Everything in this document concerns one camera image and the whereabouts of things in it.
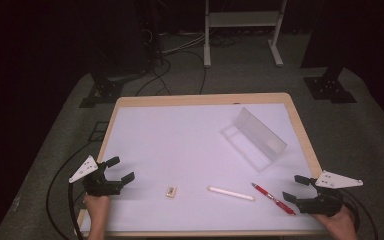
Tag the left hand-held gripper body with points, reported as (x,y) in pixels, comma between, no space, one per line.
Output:
(100,187)

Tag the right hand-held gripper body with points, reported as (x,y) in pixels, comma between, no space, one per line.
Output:
(326,203)

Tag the red pen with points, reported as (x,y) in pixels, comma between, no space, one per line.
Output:
(273,198)

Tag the white pen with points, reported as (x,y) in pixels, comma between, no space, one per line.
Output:
(230,193)

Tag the clear plastic pencil case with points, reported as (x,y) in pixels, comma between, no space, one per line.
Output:
(260,133)

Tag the person's left hand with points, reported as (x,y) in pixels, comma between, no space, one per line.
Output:
(96,204)

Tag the person's right hand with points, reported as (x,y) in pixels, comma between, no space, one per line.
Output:
(343,226)

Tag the small beige eraser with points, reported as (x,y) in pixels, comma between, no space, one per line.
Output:
(171,191)

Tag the white table mat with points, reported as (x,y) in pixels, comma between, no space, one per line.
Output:
(166,140)

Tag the black stand base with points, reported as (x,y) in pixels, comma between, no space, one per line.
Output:
(105,90)
(328,88)

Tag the white metal stand frame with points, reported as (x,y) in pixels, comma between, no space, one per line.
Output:
(243,19)

